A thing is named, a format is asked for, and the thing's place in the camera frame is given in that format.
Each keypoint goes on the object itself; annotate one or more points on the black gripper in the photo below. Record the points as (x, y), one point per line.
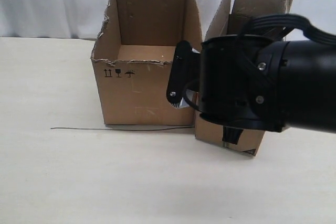
(233, 92)

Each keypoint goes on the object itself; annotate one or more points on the narrow taped cardboard box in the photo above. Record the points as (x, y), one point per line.
(229, 19)

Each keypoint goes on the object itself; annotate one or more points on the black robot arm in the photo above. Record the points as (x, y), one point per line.
(304, 74)

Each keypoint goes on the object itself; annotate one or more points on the large open cardboard box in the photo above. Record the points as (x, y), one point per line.
(132, 58)

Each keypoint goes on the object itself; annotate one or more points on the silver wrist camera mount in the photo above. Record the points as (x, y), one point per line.
(184, 76)

